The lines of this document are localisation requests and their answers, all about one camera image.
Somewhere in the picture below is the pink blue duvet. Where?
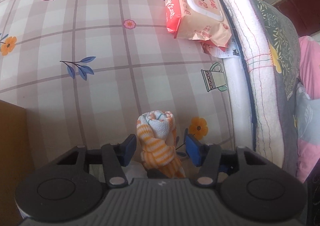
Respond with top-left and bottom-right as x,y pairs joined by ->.
296,36 -> 319,183

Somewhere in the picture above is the orange striped sock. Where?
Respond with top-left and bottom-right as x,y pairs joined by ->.
136,110 -> 185,178

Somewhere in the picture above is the green leaf pattern pillow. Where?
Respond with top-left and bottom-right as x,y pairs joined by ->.
253,0 -> 300,99

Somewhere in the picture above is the red pink wet wipes pack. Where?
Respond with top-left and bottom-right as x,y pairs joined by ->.
165,0 -> 232,47

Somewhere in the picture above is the brown cardboard box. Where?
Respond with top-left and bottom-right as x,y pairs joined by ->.
1,101 -> 34,225

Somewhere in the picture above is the grey white quilted blanket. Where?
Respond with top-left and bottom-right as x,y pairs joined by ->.
223,0 -> 298,175

